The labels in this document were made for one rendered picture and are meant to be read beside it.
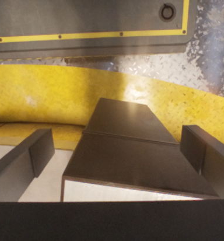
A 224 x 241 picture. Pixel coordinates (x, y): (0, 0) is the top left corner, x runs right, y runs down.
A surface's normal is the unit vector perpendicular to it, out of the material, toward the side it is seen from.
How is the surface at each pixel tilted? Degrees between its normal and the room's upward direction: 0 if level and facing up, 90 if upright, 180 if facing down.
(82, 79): 0
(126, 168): 90
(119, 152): 90
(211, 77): 0
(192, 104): 0
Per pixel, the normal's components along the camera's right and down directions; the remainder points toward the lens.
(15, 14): -0.02, 0.30
